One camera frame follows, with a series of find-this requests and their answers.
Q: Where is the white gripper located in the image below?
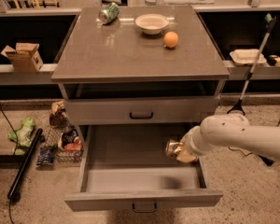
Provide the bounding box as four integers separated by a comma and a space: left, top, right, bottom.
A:
173, 128, 205, 163

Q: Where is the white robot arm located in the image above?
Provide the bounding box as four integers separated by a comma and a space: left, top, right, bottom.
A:
174, 114, 280, 162

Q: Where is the closed grey upper drawer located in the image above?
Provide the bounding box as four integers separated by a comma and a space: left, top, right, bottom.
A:
64, 97, 218, 125

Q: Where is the open grey drawer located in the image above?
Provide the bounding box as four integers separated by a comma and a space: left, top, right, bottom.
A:
65, 123, 223, 213

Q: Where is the grey drawer cabinet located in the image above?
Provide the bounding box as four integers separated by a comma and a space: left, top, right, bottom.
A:
50, 5, 231, 213

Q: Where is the green soda can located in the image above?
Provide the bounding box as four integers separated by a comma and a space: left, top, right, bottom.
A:
98, 2, 119, 24

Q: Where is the red snack packet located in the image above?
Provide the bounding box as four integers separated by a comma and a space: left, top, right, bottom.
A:
64, 143, 82, 151

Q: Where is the white takeout container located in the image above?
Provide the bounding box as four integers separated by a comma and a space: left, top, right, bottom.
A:
230, 49, 267, 66

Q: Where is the orange fruit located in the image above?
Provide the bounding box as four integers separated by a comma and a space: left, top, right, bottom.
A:
163, 32, 178, 49

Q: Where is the small yellow black object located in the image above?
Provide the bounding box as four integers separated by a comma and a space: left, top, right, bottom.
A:
267, 55, 280, 66

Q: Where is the brown snack bag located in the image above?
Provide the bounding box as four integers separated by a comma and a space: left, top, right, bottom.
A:
49, 101, 68, 128

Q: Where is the white bowl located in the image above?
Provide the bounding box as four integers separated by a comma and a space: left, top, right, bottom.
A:
134, 14, 169, 35

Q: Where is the blue snack bag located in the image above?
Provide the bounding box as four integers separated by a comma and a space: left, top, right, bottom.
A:
36, 147, 54, 167

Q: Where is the reacher grabber tool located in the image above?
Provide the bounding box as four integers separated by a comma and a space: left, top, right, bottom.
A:
228, 13, 276, 115

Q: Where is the green chip bag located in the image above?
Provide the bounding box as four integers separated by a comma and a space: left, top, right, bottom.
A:
7, 118, 35, 155

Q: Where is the black pole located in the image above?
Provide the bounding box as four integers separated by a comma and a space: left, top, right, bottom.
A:
7, 129, 43, 202

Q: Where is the cardboard box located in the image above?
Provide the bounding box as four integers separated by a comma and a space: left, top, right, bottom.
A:
1, 43, 43, 73

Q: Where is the black power adapter cable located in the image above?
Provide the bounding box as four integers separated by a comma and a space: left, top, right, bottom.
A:
228, 100, 280, 167

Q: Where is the wire mesh basket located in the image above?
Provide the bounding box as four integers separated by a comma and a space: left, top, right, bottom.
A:
45, 125, 84, 163

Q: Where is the black cable left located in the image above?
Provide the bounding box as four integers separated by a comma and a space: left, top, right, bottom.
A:
0, 80, 20, 224

